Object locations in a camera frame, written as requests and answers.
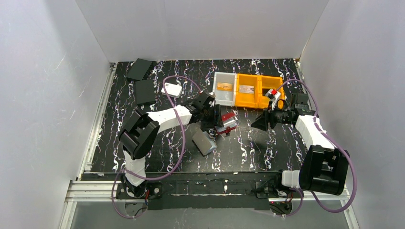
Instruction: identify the white plastic bin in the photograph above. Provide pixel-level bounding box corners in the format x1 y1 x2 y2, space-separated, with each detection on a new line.
213 72 237 106

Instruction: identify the orange credit card in bin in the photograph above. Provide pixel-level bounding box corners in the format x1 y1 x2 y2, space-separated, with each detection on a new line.
216 82 234 91

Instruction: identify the silver VIP credit card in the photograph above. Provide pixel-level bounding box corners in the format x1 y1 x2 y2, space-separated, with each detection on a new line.
239 85 255 94

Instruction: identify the yellow right plastic bin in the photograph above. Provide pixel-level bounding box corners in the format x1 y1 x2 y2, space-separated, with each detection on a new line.
258 76 283 109

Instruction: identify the black box far corner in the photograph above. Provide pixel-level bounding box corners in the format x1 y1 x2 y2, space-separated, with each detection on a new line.
126 58 155 82

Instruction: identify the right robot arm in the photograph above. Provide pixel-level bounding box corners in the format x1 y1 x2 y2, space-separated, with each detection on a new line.
251 89 349 195

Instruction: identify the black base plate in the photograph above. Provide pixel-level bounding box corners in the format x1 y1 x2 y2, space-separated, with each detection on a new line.
113 171 301 210

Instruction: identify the black box near device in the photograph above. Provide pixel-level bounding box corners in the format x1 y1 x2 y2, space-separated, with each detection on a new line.
135 79 156 106

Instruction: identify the yellow middle plastic bin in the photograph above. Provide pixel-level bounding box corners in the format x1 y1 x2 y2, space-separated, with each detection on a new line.
234 73 261 108

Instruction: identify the silver metal card case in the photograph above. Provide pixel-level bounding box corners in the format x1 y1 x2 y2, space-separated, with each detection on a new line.
192 130 217 156

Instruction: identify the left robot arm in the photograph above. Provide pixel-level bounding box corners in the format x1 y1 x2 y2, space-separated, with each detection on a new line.
118 91 237 198

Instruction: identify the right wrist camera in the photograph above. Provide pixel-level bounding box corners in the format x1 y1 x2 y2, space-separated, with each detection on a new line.
265 89 281 110

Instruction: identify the white square device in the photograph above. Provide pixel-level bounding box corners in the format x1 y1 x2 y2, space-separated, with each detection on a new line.
161 83 182 98

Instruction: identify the yellow plastic bin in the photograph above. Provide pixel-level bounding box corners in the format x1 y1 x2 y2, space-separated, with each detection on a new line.
258 76 283 109
234 73 261 108

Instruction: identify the red leather card holder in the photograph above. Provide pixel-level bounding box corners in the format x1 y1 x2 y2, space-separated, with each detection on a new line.
215 112 237 135

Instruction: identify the aluminium frame rail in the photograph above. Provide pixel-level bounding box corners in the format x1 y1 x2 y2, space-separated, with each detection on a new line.
59 177 359 229

